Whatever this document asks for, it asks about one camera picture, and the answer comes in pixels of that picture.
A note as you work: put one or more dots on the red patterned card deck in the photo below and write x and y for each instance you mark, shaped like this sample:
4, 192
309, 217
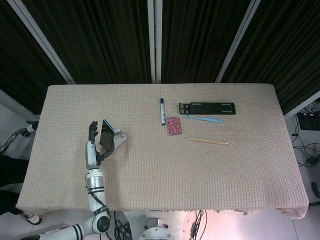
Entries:
174, 125

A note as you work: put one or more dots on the black curtain panel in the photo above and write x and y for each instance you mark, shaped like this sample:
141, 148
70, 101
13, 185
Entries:
287, 50
15, 62
100, 37
200, 37

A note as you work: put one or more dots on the white frame post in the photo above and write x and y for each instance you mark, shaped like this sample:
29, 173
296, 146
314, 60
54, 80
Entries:
42, 42
151, 37
15, 102
300, 105
233, 42

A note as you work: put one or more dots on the left black grey robot hand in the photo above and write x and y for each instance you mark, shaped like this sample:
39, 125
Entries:
91, 155

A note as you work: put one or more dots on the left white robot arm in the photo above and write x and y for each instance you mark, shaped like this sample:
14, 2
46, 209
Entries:
95, 185

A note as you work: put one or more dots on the chrome chair frame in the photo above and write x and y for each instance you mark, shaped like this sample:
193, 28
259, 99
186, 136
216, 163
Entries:
12, 136

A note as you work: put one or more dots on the grey round robot base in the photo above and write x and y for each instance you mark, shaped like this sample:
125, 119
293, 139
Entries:
156, 231

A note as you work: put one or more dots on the beige woven tablecloth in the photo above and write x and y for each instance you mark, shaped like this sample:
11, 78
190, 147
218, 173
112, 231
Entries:
162, 170

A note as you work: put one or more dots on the black and white sneaker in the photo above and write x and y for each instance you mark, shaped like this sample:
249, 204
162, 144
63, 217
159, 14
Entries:
33, 217

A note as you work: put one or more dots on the black screen device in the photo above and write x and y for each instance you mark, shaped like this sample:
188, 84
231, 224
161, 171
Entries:
308, 121

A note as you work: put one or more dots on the leg in black trousers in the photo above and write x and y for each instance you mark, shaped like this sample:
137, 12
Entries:
11, 180

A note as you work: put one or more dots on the white folding phone stand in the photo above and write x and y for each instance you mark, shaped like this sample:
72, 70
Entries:
121, 137

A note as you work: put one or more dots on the white marker with blue cap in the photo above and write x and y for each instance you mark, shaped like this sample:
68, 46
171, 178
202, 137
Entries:
162, 112

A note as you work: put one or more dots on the wrapped wooden chopsticks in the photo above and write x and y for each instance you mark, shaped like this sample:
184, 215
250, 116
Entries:
207, 141

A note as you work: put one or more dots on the black smartphone with teal edge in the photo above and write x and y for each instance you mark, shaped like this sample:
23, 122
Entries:
107, 136

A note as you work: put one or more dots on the light blue toothbrush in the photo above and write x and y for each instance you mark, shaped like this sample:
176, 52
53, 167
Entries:
207, 119

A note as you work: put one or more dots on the black folded laptop stand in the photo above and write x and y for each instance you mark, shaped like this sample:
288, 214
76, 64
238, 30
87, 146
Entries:
207, 108

